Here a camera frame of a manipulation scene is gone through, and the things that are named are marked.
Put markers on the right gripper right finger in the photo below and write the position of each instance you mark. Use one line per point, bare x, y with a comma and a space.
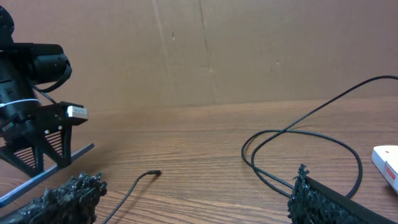
313, 202

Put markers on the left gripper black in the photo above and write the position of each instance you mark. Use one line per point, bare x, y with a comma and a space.
52, 134

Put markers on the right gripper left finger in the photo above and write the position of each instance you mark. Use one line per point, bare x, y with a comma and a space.
74, 202

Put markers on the Samsung Galaxy smartphone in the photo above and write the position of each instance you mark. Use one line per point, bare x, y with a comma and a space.
33, 182

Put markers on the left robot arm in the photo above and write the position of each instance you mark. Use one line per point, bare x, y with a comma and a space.
27, 70

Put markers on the white power strip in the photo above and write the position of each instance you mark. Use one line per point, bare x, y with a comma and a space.
385, 160

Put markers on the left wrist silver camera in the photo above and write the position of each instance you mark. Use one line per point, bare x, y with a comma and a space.
77, 112

